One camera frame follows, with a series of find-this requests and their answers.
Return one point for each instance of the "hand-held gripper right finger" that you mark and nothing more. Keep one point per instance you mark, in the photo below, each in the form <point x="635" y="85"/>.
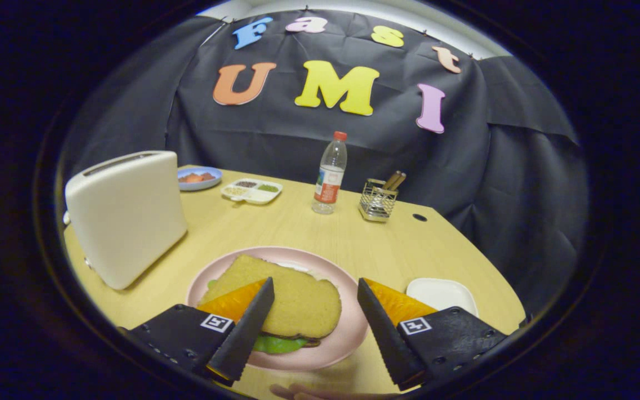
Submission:
<point x="384" y="333"/>

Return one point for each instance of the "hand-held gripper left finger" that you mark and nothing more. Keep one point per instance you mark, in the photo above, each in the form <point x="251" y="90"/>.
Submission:
<point x="245" y="333"/>

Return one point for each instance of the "green lettuce leaf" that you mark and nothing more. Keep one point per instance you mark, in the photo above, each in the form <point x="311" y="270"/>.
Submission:
<point x="278" y="344"/>

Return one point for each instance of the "plain toasted bread slice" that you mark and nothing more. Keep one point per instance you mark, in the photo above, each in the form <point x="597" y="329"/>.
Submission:
<point x="298" y="300"/>

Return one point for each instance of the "pink plate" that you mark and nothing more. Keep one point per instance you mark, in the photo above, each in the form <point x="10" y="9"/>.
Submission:
<point x="348" y="339"/>

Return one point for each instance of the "small white square dish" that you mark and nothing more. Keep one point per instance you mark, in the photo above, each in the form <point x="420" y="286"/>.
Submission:
<point x="442" y="294"/>

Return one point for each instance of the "white divided seed tray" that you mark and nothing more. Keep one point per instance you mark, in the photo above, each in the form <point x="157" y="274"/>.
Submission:
<point x="253" y="195"/>

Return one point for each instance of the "blue plate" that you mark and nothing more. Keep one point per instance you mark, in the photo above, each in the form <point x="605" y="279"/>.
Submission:
<point x="200" y="186"/>

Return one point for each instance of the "clear red-capped water bottle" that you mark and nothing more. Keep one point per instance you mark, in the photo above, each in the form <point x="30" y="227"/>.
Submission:
<point x="329" y="183"/>

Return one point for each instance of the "white toaster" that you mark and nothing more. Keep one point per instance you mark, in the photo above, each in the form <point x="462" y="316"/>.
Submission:
<point x="125" y="222"/>

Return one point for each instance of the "black backdrop cloth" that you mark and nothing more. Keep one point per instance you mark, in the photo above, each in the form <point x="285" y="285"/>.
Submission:
<point x="320" y="150"/>

